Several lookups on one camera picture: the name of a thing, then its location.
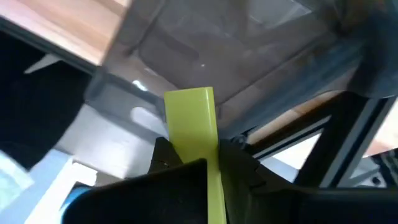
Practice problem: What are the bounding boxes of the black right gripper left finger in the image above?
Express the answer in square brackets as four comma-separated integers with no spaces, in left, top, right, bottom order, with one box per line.
[62,136,208,224]

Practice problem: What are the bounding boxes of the grey translucent plastic bin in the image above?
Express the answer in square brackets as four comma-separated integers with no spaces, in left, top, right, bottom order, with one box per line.
[83,0,398,141]

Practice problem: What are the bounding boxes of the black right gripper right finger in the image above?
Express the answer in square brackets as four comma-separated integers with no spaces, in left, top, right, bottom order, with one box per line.
[219,139,398,224]

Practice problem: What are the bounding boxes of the black table edge rail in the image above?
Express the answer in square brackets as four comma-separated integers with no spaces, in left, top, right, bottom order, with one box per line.
[0,17,100,75]

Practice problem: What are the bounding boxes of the blue object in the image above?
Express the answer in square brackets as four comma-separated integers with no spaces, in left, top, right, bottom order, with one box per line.
[58,182,91,220]

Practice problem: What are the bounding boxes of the black aluminium rig frame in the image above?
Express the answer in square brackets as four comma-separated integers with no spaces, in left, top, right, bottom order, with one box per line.
[248,91,398,189]

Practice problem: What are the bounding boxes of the yellow-green block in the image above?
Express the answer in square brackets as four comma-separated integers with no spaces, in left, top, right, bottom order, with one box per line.
[164,86,228,224]

